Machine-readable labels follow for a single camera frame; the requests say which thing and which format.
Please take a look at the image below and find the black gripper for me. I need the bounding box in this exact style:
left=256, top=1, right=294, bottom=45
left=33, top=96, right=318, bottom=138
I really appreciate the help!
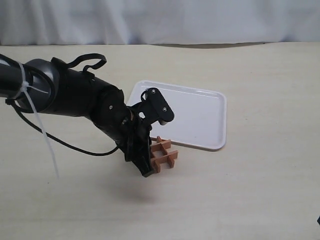
left=93, top=84, right=155, bottom=178

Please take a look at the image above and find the wooden notched stick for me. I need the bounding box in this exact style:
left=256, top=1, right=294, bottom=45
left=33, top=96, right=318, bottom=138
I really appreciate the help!
left=150, top=138, right=172, bottom=155
left=154, top=136, right=178, bottom=173
left=151, top=150, right=179, bottom=168
left=151, top=160, right=161, bottom=174

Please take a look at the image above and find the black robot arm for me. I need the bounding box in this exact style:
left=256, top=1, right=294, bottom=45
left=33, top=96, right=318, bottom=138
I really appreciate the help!
left=0, top=53, right=154, bottom=177

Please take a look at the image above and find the white plastic tray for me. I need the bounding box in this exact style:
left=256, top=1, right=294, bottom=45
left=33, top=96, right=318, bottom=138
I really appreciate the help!
left=127, top=80, right=227, bottom=151

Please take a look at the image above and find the white zip tie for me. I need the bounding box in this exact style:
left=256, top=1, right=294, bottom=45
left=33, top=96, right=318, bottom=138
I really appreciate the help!
left=18, top=62, right=60, bottom=178

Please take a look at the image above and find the white backdrop curtain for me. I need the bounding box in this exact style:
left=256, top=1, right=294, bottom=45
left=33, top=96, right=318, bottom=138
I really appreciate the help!
left=0, top=0, right=320, bottom=46

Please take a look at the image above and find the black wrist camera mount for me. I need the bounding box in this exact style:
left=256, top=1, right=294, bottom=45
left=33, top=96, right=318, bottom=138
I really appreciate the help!
left=133, top=87, right=175, bottom=126

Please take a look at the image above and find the black cable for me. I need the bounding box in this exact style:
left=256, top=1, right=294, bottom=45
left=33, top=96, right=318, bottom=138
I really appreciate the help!
left=4, top=52, right=121, bottom=156

